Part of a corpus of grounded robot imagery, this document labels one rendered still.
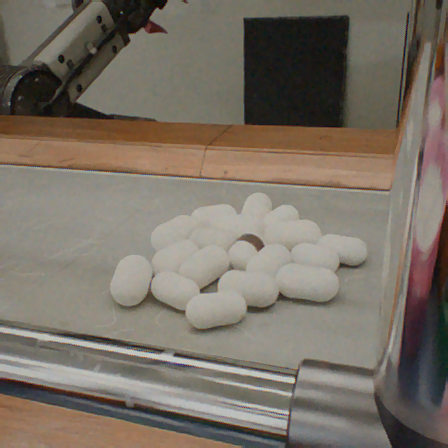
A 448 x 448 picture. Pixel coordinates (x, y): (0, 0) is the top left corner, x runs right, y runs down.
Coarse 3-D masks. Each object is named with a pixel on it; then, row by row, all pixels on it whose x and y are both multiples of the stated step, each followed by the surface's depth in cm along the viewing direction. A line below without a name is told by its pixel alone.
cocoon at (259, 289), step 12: (228, 276) 30; (240, 276) 30; (252, 276) 30; (264, 276) 30; (228, 288) 30; (240, 288) 30; (252, 288) 29; (264, 288) 29; (276, 288) 30; (252, 300) 30; (264, 300) 29
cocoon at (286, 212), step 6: (276, 210) 38; (282, 210) 38; (288, 210) 38; (294, 210) 39; (264, 216) 38; (270, 216) 38; (276, 216) 37; (282, 216) 38; (288, 216) 38; (294, 216) 38; (264, 222) 38; (270, 222) 37; (264, 228) 38
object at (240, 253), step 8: (248, 232) 35; (256, 232) 35; (264, 240) 35; (232, 248) 34; (240, 248) 33; (248, 248) 33; (232, 256) 33; (240, 256) 33; (248, 256) 33; (232, 264) 34; (240, 264) 33
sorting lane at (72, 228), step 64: (0, 192) 50; (64, 192) 49; (128, 192) 48; (192, 192) 47; (256, 192) 47; (320, 192) 46; (384, 192) 45; (0, 256) 38; (64, 256) 37; (64, 320) 30; (128, 320) 30; (256, 320) 29; (320, 320) 29
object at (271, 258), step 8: (264, 248) 33; (272, 248) 33; (280, 248) 33; (256, 256) 32; (264, 256) 32; (272, 256) 32; (280, 256) 32; (288, 256) 33; (248, 264) 32; (256, 264) 31; (264, 264) 31; (272, 264) 31; (280, 264) 32; (264, 272) 31; (272, 272) 31
